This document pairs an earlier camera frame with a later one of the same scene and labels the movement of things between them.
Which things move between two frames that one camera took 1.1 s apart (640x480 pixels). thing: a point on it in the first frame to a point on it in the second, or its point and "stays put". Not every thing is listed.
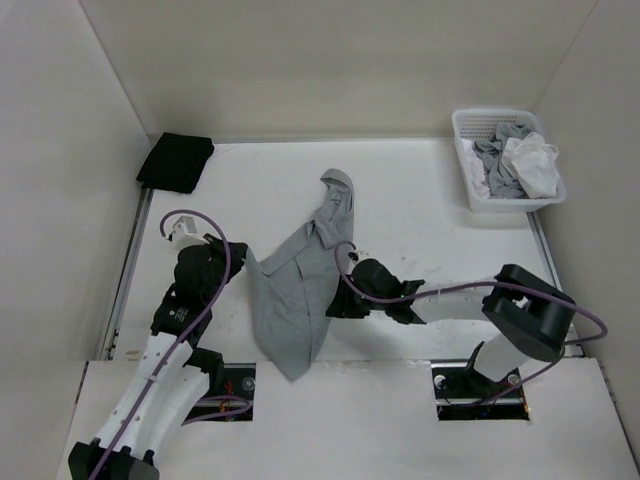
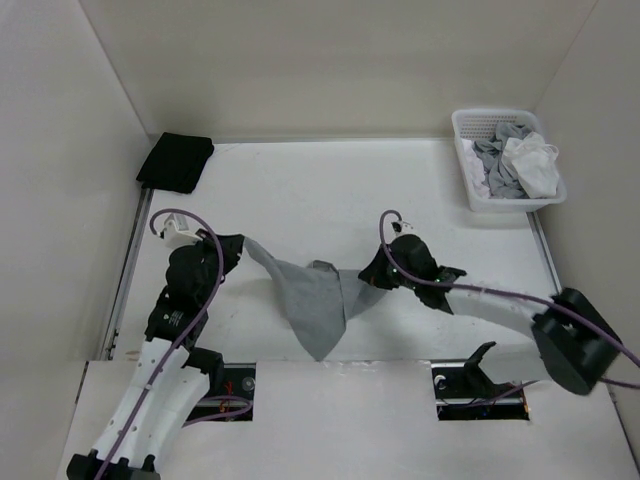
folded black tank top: x=176 y=162 stays put
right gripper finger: x=347 y=302 to x=381 y=271
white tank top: x=475 y=169 stays put
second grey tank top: x=500 y=176 stays put
